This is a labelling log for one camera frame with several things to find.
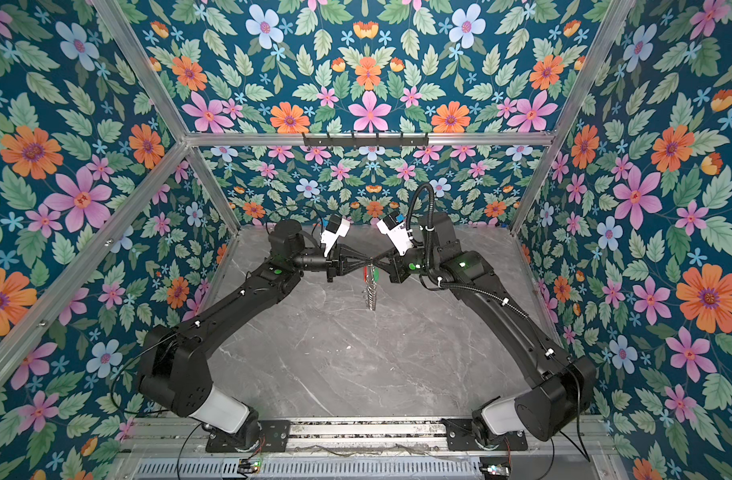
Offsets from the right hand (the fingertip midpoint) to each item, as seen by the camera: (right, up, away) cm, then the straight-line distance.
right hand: (376, 257), depth 70 cm
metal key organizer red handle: (-2, -4, -1) cm, 5 cm away
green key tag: (0, -4, +1) cm, 4 cm away
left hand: (-1, 0, -3) cm, 3 cm away
